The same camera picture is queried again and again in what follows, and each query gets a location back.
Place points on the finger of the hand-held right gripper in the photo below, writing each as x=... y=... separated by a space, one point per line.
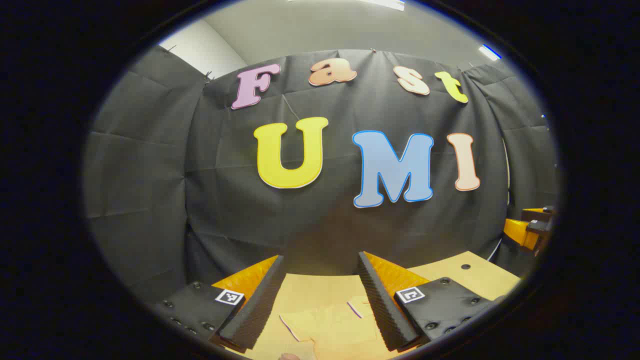
x=520 y=232

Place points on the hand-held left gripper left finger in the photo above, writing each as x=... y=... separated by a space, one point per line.
x=260 y=305

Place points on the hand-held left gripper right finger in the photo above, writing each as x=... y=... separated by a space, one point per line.
x=380 y=305

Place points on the pale orange T-shirt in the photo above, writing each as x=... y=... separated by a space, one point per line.
x=332 y=327

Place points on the black backdrop cloth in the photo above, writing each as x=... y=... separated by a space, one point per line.
x=225 y=200

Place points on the ceiling light panel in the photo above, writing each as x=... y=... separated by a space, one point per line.
x=490 y=52
x=385 y=4

